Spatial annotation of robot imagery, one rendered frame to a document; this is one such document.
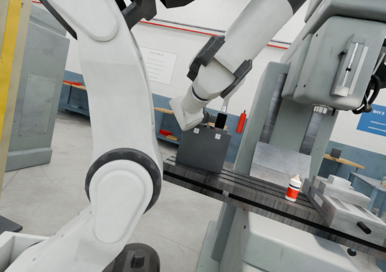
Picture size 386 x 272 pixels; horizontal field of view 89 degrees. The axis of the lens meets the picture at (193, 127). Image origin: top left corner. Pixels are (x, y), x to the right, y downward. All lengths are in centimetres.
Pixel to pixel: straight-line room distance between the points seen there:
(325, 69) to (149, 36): 548
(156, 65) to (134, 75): 538
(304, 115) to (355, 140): 446
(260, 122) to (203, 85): 85
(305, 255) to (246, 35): 68
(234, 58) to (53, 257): 55
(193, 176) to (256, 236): 32
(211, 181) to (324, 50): 66
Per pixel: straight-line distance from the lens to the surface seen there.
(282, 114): 131
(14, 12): 169
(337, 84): 86
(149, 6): 47
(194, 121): 64
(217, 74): 48
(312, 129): 135
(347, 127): 566
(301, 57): 109
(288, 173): 129
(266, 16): 46
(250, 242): 79
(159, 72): 566
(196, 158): 91
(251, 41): 45
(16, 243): 75
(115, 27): 38
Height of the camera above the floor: 118
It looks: 6 degrees down
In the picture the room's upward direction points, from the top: 15 degrees clockwise
